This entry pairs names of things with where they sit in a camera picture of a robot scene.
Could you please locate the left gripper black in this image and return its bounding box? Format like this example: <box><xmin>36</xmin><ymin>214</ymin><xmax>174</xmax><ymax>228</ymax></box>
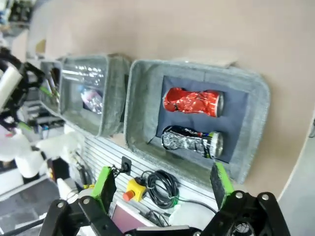
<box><xmin>0</xmin><ymin>62</ymin><xmax>60</xmax><ymax>132</ymax></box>

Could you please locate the maroon flat device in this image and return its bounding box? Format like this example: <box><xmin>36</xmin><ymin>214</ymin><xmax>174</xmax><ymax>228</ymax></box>
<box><xmin>110</xmin><ymin>201</ymin><xmax>158</xmax><ymax>229</ymax></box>

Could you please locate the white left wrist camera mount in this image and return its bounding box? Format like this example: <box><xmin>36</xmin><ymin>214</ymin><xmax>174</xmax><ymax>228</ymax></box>
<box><xmin>0</xmin><ymin>65</ymin><xmax>23</xmax><ymax>110</ymax></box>

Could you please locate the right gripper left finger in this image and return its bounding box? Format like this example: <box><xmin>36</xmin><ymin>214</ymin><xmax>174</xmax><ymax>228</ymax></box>
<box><xmin>44</xmin><ymin>166</ymin><xmax>124</xmax><ymax>236</ymax></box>

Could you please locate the crushed red can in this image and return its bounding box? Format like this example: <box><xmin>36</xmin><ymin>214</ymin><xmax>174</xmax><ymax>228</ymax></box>
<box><xmin>163</xmin><ymin>86</ymin><xmax>225</xmax><ymax>118</ymax></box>

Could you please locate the grey felt basket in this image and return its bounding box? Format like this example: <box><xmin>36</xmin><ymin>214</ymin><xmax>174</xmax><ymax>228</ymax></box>
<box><xmin>39</xmin><ymin>60</ymin><xmax>62</xmax><ymax>115</ymax></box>
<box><xmin>60</xmin><ymin>54</ymin><xmax>131</xmax><ymax>138</ymax></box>
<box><xmin>124</xmin><ymin>59</ymin><xmax>271</xmax><ymax>184</ymax></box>

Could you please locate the crushed black silver can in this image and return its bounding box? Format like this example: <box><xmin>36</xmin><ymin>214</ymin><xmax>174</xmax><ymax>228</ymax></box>
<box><xmin>161</xmin><ymin>125</ymin><xmax>224</xmax><ymax>160</ymax></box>

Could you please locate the black coiled cable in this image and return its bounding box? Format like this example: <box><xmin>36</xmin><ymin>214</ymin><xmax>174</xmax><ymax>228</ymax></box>
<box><xmin>140</xmin><ymin>170</ymin><xmax>182</xmax><ymax>207</ymax></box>

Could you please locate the clear crushed plastic bottle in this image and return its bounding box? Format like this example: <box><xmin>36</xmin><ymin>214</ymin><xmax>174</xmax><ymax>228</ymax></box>
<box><xmin>63</xmin><ymin>63</ymin><xmax>108</xmax><ymax>84</ymax></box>

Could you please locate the yellow emergency stop button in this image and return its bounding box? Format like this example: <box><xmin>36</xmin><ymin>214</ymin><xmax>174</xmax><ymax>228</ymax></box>
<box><xmin>123</xmin><ymin>178</ymin><xmax>148</xmax><ymax>203</ymax></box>

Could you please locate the white cone-tipped bottle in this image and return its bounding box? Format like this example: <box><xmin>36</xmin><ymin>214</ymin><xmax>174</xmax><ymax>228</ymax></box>
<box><xmin>57</xmin><ymin>178</ymin><xmax>74</xmax><ymax>200</ymax></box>

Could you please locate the black socket plate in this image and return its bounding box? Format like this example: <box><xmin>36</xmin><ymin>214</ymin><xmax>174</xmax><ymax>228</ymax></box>
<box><xmin>121</xmin><ymin>157</ymin><xmax>132</xmax><ymax>173</ymax></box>

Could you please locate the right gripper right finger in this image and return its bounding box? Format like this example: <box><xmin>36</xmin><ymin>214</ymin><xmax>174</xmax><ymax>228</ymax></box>
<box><xmin>204</xmin><ymin>161</ymin><xmax>291</xmax><ymax>236</ymax></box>

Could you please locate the aluminium slotted table rail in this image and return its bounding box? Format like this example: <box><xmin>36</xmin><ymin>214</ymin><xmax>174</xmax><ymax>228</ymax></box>
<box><xmin>66</xmin><ymin>122</ymin><xmax>220</xmax><ymax>212</ymax></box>

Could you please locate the clear bottle with pink label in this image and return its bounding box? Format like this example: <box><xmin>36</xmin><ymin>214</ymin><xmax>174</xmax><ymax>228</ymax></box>
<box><xmin>78</xmin><ymin>85</ymin><xmax>104</xmax><ymax>114</ymax></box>

